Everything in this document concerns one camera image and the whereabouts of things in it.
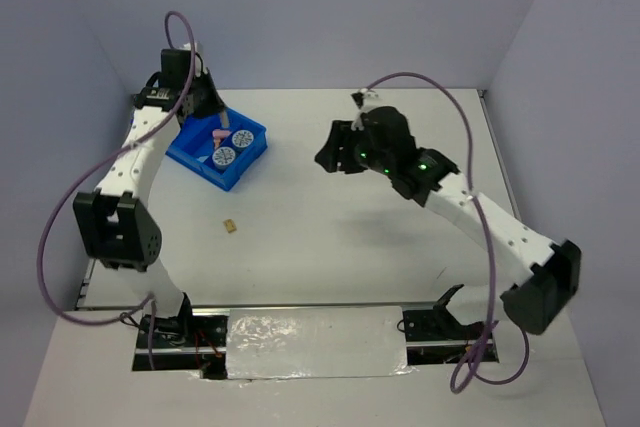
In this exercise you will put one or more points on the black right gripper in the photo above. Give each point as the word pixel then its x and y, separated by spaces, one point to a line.
pixel 341 135

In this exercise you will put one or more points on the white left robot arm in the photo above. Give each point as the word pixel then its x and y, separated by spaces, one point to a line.
pixel 114 220

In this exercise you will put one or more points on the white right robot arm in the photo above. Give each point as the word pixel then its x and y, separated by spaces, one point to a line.
pixel 544 275

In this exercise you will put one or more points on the small tan eraser block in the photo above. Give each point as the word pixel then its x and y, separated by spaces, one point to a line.
pixel 230 225

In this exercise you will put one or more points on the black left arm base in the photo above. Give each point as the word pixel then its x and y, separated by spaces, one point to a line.
pixel 187 342

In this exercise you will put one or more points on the silver foil covered panel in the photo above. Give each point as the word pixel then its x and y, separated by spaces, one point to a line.
pixel 337 342

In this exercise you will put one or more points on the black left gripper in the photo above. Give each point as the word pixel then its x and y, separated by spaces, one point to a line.
pixel 214 106

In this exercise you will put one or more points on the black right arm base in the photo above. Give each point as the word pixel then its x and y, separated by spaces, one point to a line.
pixel 433 336

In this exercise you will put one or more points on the blue divided plastic bin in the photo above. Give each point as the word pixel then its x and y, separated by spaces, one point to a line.
pixel 193 147

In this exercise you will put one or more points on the pink highlighter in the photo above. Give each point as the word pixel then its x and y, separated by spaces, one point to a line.
pixel 218 136

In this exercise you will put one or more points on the round blue tape roll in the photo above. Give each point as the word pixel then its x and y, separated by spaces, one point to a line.
pixel 242 139
pixel 223 157

